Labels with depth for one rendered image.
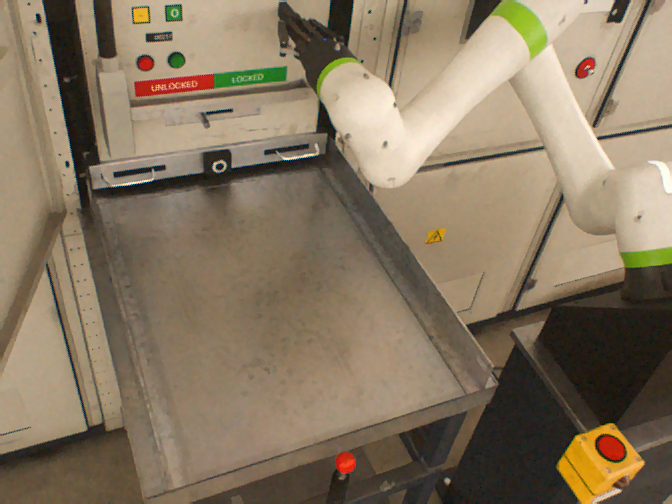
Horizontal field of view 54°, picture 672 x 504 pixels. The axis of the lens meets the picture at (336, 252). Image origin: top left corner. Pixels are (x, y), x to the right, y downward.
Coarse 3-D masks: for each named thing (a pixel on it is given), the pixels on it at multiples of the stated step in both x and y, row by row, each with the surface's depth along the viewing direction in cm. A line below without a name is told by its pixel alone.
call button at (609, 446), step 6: (600, 438) 106; (606, 438) 105; (612, 438) 106; (600, 444) 105; (606, 444) 105; (612, 444) 105; (618, 444) 105; (606, 450) 104; (612, 450) 104; (618, 450) 104; (612, 456) 103; (618, 456) 104
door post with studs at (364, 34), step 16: (368, 0) 134; (384, 0) 135; (352, 16) 135; (368, 16) 136; (352, 32) 138; (368, 32) 139; (352, 48) 140; (368, 48) 142; (368, 64) 144; (352, 160) 162
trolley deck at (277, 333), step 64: (192, 192) 147; (256, 192) 150; (320, 192) 153; (128, 256) 131; (192, 256) 133; (256, 256) 135; (320, 256) 137; (192, 320) 121; (256, 320) 123; (320, 320) 124; (384, 320) 126; (128, 384) 110; (192, 384) 111; (256, 384) 112; (320, 384) 114; (384, 384) 115; (448, 384) 117; (192, 448) 103; (256, 448) 104; (320, 448) 107
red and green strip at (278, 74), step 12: (228, 72) 137; (240, 72) 138; (252, 72) 139; (264, 72) 140; (276, 72) 141; (144, 84) 131; (156, 84) 132; (168, 84) 133; (180, 84) 134; (192, 84) 135; (204, 84) 137; (216, 84) 138; (228, 84) 139; (240, 84) 140; (252, 84) 141
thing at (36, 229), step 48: (0, 0) 106; (0, 48) 107; (0, 96) 109; (0, 144) 110; (48, 144) 125; (0, 192) 111; (0, 240) 112; (48, 240) 132; (0, 288) 113; (0, 336) 114
